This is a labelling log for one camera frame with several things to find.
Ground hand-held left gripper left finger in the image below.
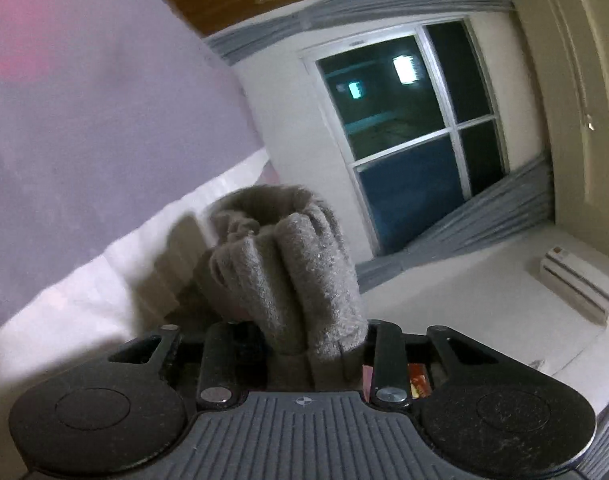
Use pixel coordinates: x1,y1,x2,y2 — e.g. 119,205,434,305
107,322,247,410

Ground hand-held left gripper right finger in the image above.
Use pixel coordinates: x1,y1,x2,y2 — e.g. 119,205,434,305
363,319,501,407

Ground grey pants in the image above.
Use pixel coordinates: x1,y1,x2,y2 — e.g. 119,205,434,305
193,185,371,392

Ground grey curtain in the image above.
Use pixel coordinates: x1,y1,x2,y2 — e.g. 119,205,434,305
204,0,516,67
356,155,556,294

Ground white air conditioner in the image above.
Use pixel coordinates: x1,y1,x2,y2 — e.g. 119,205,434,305
538,245,609,324

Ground sliding glass window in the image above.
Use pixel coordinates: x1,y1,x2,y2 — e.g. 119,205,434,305
301,17,511,257

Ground bed with striped sheet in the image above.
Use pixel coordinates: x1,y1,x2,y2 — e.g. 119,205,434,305
0,0,281,357

